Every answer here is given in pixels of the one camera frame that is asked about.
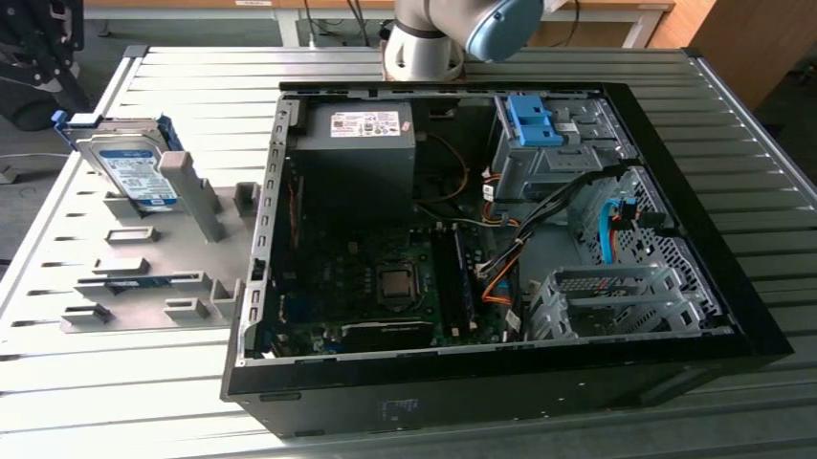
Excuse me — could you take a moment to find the hard disk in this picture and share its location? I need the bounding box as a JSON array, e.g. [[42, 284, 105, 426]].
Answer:
[[48, 110, 188, 215]]

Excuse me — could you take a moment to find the blue disk wire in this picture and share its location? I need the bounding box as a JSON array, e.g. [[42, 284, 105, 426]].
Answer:
[[598, 196, 634, 265]]

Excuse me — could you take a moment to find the grey metal disk bay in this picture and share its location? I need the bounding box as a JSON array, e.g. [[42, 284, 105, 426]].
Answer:
[[523, 261, 707, 341]]

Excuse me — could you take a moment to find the black mesh wastebasket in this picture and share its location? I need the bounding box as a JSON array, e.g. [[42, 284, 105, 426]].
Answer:
[[0, 80, 72, 133]]

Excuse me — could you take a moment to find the grey parts rack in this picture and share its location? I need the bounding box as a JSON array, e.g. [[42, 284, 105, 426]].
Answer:
[[57, 151, 263, 334]]

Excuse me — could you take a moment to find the blue RAM stick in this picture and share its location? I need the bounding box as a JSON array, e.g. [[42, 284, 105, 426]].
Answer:
[[104, 275, 173, 289]]

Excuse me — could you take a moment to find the grey power supply unit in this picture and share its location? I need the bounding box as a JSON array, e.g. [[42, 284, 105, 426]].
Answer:
[[293, 99, 420, 216]]

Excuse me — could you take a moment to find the CPU socket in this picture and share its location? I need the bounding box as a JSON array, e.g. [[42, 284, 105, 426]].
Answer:
[[372, 257, 423, 307]]

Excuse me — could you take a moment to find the green motherboard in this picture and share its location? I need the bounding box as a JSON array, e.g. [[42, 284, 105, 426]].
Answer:
[[273, 217, 518, 358]]

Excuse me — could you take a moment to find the blue plastic drive latch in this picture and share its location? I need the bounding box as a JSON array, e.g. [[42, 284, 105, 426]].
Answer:
[[507, 95, 570, 147]]

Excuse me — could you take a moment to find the black RAM slot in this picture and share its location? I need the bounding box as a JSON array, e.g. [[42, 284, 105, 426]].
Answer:
[[429, 224, 460, 339]]

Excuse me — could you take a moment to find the black graphics card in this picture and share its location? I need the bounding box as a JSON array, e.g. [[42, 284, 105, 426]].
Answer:
[[339, 318, 436, 353]]

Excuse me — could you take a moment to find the black RAM stick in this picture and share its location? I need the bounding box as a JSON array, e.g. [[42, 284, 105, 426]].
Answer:
[[451, 223, 480, 334]]

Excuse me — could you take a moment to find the grey metal drive cage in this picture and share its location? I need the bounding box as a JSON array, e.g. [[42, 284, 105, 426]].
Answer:
[[488, 94, 639, 205]]

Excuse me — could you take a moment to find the wooden desk with white legs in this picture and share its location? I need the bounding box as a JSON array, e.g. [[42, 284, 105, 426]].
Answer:
[[81, 0, 678, 49]]

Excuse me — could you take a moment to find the black open PC case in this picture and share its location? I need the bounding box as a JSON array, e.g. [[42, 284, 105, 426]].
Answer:
[[219, 80, 797, 439]]

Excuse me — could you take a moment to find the white floor cable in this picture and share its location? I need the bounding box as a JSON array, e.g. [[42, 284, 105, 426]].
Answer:
[[0, 151, 69, 162]]

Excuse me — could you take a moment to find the thin orange wire loop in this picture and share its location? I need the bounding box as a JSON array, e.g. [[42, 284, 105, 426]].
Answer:
[[415, 133, 472, 206]]

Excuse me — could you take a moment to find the coloured wire bundle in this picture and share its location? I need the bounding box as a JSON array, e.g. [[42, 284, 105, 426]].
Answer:
[[475, 238, 522, 281]]

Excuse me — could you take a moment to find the black sleeved cable bundle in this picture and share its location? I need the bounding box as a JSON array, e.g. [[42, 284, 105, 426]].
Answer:
[[510, 166, 630, 248]]

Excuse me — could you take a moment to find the orange flat cable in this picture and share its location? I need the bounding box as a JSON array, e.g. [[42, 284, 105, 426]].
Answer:
[[479, 267, 514, 306]]

